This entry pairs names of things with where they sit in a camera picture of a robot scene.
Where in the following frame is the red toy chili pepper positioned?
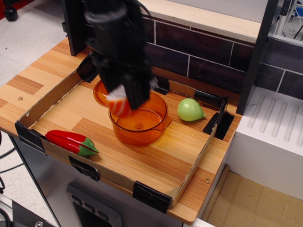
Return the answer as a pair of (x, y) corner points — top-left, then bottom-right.
(45, 130), (99, 157)

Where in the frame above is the black caster wheel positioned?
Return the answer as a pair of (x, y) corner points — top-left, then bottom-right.
(4, 6), (18, 21)

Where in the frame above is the toy oven control panel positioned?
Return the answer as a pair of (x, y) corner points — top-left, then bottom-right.
(66, 184), (123, 227)

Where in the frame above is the cardboard fence with black tape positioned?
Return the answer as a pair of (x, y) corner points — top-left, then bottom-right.
(14, 52), (235, 214)

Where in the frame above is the white toy sink drainer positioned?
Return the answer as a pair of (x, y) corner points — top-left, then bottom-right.
(227, 87), (303, 199)

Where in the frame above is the green toy pear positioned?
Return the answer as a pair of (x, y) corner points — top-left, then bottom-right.
(178, 98), (206, 122)

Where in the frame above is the orange transparent pot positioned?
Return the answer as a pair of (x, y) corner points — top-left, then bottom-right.
(109, 91), (172, 146)

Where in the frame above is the salmon sushi toy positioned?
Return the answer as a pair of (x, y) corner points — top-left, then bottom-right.
(107, 85), (132, 117)

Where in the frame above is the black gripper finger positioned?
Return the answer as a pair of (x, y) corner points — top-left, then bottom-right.
(98, 66), (124, 94)
(122, 70), (152, 110)

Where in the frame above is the orange transparent pot lid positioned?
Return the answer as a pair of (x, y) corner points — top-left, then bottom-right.
(93, 80), (109, 108)

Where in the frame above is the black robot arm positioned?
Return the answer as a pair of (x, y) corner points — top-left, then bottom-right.
(83, 0), (158, 110)

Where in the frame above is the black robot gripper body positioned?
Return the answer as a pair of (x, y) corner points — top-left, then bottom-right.
(85, 14), (158, 89)

